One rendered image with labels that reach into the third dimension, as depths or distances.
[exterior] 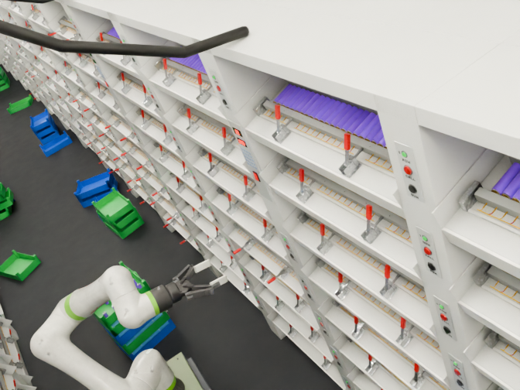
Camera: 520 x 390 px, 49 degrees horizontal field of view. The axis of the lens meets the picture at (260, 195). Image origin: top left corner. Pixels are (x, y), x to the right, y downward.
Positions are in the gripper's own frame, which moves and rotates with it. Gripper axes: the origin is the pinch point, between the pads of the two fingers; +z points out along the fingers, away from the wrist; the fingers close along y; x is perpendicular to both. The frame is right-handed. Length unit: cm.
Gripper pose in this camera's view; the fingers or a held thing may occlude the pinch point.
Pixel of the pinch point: (215, 271)
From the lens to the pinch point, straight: 223.9
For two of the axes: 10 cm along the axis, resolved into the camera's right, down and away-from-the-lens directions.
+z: 8.4, -3.9, 3.9
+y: 5.2, 3.5, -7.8
